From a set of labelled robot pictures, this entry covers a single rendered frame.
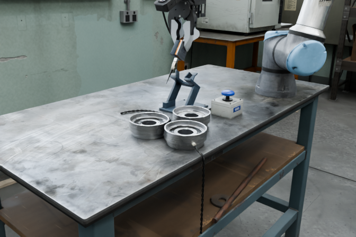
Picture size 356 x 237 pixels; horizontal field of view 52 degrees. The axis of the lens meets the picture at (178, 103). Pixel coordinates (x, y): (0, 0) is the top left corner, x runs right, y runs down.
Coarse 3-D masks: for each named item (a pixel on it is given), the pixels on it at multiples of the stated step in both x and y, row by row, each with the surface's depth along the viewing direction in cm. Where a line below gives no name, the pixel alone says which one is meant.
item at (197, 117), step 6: (174, 108) 104; (180, 108) 106; (186, 108) 107; (192, 108) 107; (198, 108) 107; (204, 108) 105; (174, 114) 100; (186, 114) 104; (192, 114) 105; (198, 114) 103; (204, 114) 104; (174, 120) 101; (192, 120) 98; (198, 120) 98; (204, 120) 99
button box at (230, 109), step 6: (222, 96) 115; (216, 102) 110; (222, 102) 110; (228, 102) 110; (234, 102) 110; (240, 102) 111; (216, 108) 111; (222, 108) 109; (228, 108) 108; (234, 108) 109; (240, 108) 112; (216, 114) 111; (222, 114) 110; (228, 114) 109; (234, 114) 110; (240, 114) 113
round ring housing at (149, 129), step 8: (144, 112) 101; (152, 112) 101; (144, 120) 98; (152, 120) 98; (168, 120) 95; (136, 128) 92; (144, 128) 91; (152, 128) 92; (160, 128) 92; (136, 136) 94; (144, 136) 93; (152, 136) 93; (160, 136) 94
